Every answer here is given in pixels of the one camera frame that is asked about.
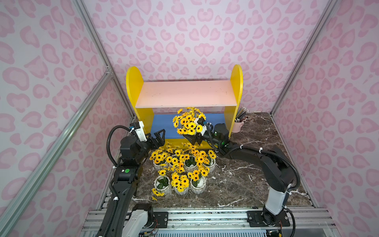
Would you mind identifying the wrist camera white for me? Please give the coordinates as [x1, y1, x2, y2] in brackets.
[129, 121, 147, 142]
[195, 118, 212, 135]

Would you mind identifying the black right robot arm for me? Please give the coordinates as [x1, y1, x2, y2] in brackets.
[184, 123, 301, 226]

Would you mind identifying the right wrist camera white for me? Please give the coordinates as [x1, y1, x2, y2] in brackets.
[195, 118, 212, 135]

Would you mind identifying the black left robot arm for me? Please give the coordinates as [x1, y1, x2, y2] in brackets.
[97, 122, 165, 237]

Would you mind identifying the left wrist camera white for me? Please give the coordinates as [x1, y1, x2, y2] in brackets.
[129, 121, 147, 142]

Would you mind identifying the aluminium frame profile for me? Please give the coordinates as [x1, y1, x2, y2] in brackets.
[1, 72, 113, 237]
[270, 0, 340, 118]

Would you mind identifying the pink cup with pencils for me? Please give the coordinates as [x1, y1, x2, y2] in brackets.
[232, 107, 249, 133]

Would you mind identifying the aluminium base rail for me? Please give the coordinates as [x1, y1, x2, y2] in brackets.
[81, 206, 340, 237]

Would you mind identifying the back left aluminium post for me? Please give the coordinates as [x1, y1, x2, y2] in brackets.
[72, 0, 135, 118]

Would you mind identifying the sunflower pot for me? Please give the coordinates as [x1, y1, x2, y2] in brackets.
[204, 150, 217, 173]
[187, 167, 209, 194]
[179, 142, 200, 172]
[171, 172, 190, 195]
[172, 107, 206, 135]
[165, 144, 185, 174]
[152, 169, 172, 197]
[149, 149, 169, 171]

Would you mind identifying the left aluminium frame profile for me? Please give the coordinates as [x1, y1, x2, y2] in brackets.
[1, 72, 113, 237]

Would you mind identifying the yellow two-tier shelf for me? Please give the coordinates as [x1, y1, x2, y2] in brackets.
[125, 65, 243, 146]

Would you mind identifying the right aluminium frame profile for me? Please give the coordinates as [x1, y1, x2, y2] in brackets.
[270, 0, 340, 118]

